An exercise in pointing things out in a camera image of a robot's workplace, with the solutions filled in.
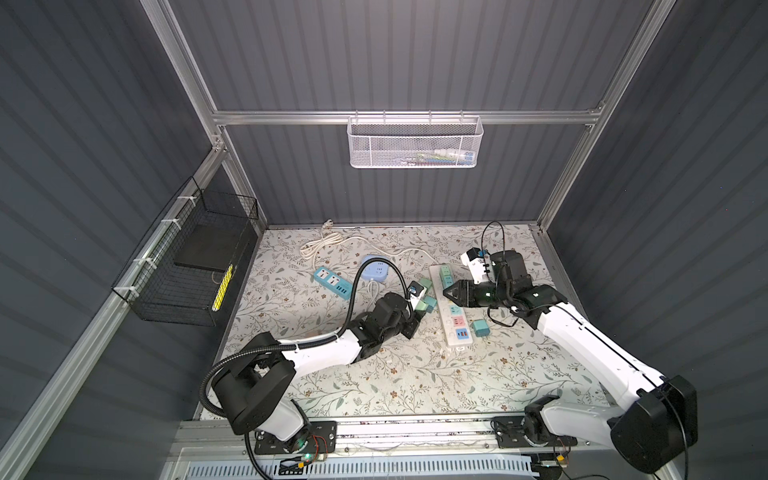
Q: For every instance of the teal small power strip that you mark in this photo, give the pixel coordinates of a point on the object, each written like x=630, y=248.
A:
x=333, y=282

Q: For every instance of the pens in white basket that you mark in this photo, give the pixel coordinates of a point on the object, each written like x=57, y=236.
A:
x=440, y=157

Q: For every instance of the white vented cover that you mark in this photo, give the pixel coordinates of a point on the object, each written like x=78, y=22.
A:
x=409, y=467

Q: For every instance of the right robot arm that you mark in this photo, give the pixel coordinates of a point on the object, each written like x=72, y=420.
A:
x=654, y=418

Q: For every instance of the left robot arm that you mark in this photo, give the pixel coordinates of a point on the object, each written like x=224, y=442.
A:
x=252, y=387

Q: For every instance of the black wire basket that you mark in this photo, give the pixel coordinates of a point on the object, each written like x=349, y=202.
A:
x=157, y=290

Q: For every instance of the black flat pad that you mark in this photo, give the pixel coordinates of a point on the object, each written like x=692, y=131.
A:
x=208, y=248

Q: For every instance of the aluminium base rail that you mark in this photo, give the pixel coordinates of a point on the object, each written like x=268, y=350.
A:
x=357, y=436

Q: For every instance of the white wire basket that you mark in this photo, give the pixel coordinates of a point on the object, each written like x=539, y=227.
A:
x=377, y=142

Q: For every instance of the long white power strip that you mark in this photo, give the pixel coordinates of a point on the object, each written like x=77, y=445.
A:
x=452, y=317

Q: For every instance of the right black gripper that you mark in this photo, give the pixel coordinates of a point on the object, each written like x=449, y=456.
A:
x=463, y=289

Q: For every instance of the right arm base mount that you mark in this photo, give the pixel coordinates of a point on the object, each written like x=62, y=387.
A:
x=518, y=431

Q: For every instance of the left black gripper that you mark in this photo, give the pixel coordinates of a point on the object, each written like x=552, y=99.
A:
x=411, y=328

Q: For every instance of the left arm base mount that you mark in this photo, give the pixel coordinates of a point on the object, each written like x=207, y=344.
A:
x=318, y=438

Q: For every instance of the yellow marker pen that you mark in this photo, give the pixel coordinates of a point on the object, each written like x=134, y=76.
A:
x=222, y=290

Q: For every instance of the blue square power socket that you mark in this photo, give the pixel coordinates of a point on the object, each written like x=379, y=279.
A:
x=375, y=270

